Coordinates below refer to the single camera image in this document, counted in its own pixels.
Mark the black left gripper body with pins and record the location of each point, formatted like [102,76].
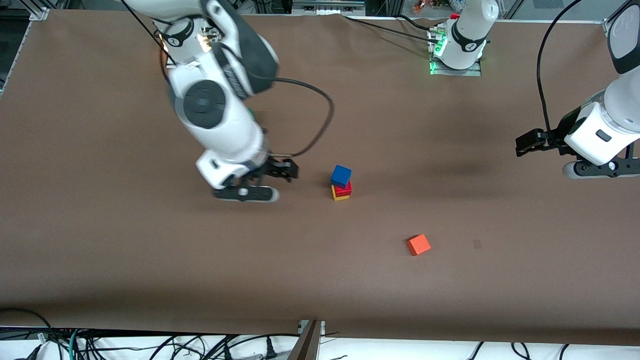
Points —
[562,132]

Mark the blue cube block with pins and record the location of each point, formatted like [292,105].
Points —
[341,176]

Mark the red cube block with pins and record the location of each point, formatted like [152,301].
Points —
[345,190]

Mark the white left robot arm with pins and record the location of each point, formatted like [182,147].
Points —
[620,105]

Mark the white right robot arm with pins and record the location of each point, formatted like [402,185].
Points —
[215,130]

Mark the green cube block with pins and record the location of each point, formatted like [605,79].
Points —
[251,115]

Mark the yellow cube block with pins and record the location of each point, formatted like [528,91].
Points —
[340,198]

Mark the brown table cover sheet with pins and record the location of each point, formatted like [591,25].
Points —
[320,280]

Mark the orange cube block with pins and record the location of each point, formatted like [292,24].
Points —
[418,245]

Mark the black power plug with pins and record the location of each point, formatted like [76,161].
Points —
[271,348]

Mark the dark support beam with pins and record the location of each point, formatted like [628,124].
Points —
[307,345]

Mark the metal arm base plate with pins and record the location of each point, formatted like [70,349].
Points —
[472,71]

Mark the aluminium frame rail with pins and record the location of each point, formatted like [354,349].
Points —
[327,5]

